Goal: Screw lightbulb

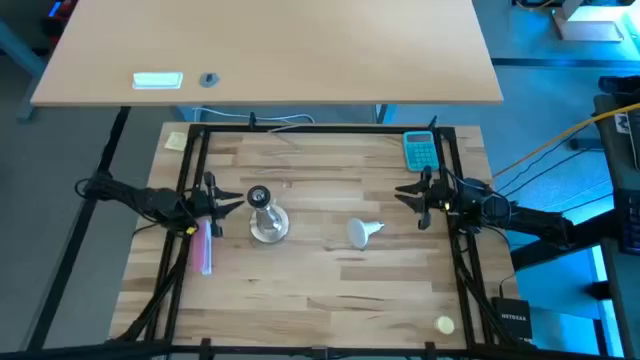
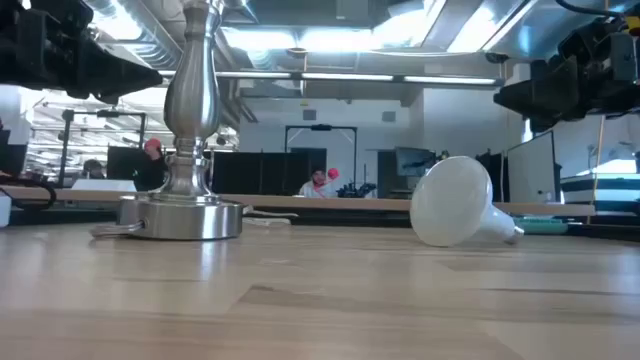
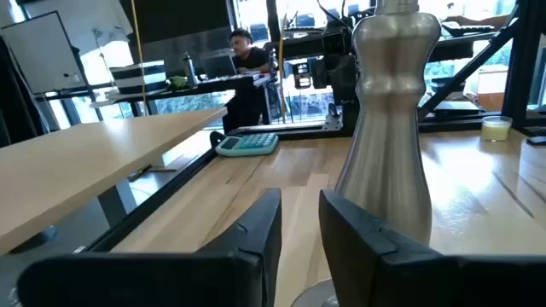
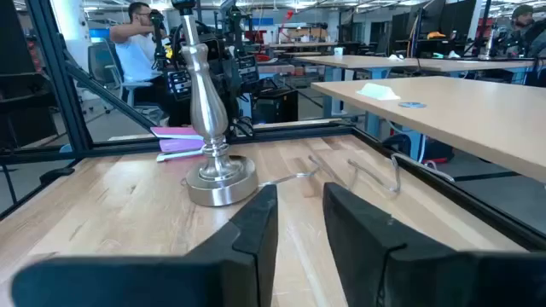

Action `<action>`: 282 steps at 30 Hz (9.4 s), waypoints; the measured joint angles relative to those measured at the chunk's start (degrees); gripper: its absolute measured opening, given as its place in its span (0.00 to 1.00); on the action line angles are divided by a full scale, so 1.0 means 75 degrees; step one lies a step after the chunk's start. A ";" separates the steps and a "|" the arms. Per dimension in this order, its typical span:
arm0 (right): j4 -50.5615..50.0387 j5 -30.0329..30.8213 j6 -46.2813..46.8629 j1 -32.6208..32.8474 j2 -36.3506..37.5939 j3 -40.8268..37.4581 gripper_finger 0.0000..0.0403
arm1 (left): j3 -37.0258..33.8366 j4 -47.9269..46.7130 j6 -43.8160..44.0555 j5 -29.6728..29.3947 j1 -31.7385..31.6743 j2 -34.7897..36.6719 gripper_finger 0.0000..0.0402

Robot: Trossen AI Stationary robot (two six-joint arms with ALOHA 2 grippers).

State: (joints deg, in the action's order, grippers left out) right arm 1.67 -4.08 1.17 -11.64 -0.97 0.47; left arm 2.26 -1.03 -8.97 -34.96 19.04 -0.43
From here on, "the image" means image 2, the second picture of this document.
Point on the beige wooden desk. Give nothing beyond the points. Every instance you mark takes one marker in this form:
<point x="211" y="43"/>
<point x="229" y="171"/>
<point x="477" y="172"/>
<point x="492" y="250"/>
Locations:
<point x="350" y="202"/>

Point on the black partition screen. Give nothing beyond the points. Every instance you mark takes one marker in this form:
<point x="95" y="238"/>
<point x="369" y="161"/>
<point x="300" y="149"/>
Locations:
<point x="260" y="172"/>

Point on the background black robot arm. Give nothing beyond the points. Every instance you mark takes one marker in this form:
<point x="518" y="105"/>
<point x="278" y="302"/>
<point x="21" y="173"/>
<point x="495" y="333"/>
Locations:
<point x="356" y="190"/>

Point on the black white striped box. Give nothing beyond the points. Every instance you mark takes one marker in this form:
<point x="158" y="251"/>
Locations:
<point x="600" y="195"/>

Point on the white container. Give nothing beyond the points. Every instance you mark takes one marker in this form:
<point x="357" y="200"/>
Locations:
<point x="4" y="210"/>

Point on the person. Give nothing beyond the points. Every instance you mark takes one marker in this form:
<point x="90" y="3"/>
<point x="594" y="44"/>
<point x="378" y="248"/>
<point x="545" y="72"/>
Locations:
<point x="315" y="189"/>
<point x="94" y="169"/>
<point x="150" y="172"/>

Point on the long ceiling light bar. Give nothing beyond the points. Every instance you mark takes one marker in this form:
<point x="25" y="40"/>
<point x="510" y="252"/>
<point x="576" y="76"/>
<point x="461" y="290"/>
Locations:
<point x="345" y="76"/>

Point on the dark computer monitor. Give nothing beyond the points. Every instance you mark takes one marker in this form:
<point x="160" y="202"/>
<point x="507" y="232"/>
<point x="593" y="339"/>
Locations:
<point x="122" y="162"/>
<point x="415" y="162"/>

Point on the white board panel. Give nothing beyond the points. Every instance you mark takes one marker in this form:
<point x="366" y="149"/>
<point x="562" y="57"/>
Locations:
<point x="532" y="170"/>

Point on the black gantry frame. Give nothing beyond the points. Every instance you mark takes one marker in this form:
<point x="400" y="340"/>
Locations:
<point x="65" y="150"/>
<point x="320" y="127"/>

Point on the teal calculator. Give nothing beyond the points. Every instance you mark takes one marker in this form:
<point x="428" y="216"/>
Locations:
<point x="542" y="226"/>

